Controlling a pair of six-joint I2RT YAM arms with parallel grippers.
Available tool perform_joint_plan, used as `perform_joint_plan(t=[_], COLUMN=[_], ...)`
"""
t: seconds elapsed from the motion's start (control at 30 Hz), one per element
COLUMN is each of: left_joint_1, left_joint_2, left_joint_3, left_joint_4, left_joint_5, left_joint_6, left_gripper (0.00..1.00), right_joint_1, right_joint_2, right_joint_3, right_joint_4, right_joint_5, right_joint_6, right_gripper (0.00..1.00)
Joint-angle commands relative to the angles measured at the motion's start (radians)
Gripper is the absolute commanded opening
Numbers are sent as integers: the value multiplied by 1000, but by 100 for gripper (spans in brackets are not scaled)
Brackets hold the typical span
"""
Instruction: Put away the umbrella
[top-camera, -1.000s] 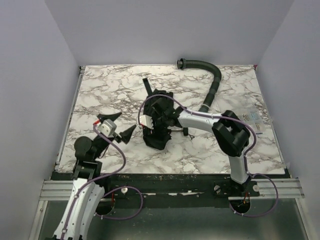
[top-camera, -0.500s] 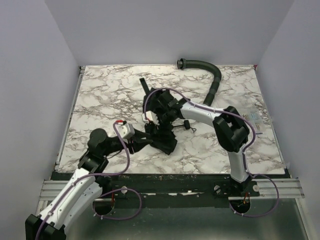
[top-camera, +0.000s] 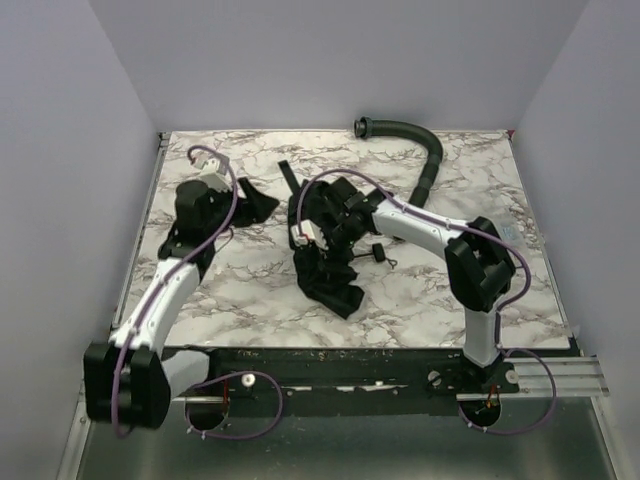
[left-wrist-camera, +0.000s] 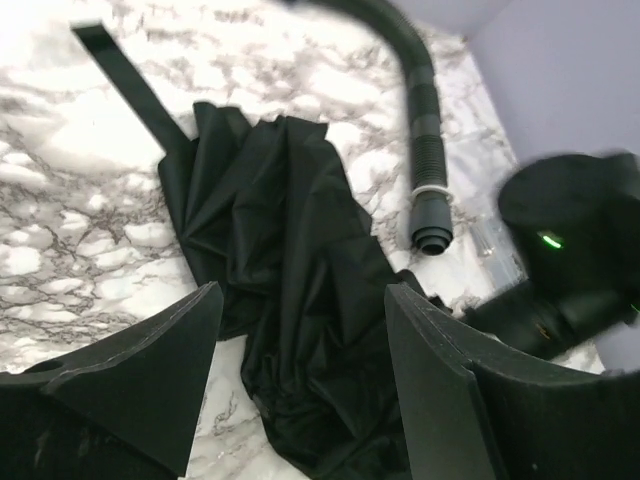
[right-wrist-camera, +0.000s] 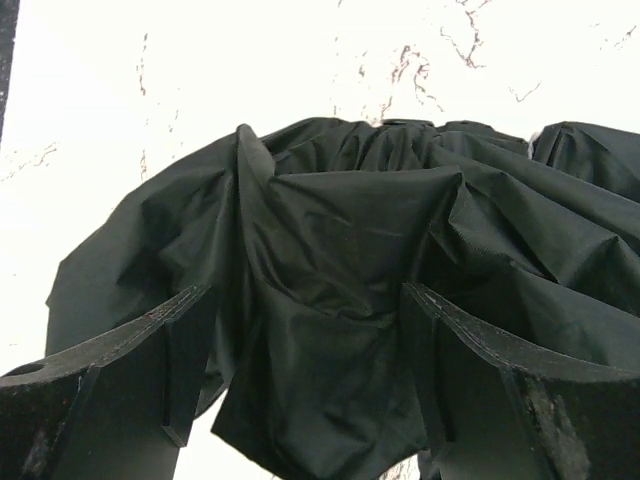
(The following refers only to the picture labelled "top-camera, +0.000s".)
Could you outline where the black corrugated hose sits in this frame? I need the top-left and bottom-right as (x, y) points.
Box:
(352, 115), (445, 209)

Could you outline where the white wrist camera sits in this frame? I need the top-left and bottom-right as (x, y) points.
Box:
(188, 151), (231, 192)
(290, 220), (329, 251)

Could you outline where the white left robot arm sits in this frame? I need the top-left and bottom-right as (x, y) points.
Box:
(83, 174), (279, 429)

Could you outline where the clear plastic parts box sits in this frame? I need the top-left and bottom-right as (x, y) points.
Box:
(498, 221), (526, 248)

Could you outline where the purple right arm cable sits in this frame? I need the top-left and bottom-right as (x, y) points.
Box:
(294, 168), (559, 435)

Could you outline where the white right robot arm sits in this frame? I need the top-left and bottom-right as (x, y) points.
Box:
(288, 177), (516, 368)

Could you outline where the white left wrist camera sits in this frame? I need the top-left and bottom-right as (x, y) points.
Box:
(188, 151), (231, 192)

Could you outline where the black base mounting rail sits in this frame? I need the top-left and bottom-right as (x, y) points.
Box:
(187, 347), (519, 417)

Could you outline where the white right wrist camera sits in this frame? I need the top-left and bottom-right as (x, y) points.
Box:
(290, 220), (329, 251)

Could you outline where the black folding umbrella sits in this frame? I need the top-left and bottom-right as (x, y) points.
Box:
(278, 160), (385, 319)

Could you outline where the aluminium frame rail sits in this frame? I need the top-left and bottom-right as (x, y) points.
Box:
(502, 352), (635, 479)

